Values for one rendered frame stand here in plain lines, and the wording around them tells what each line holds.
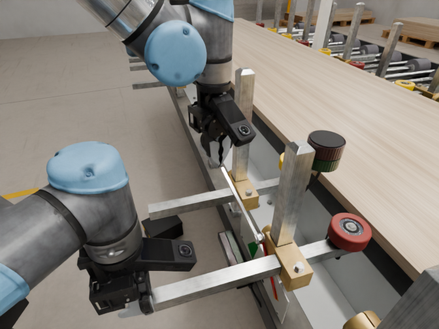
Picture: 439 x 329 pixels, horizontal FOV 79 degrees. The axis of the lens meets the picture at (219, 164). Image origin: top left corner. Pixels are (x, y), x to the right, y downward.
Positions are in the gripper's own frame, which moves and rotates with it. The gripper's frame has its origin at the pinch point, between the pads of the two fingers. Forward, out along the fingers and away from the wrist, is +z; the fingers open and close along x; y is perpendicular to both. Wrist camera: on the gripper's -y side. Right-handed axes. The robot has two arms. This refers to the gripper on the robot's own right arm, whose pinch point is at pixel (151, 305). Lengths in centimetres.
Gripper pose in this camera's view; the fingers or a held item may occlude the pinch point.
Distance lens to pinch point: 58.3
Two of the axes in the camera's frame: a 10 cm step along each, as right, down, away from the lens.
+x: 3.0, 5.8, -7.6
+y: -9.5, 1.8, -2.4
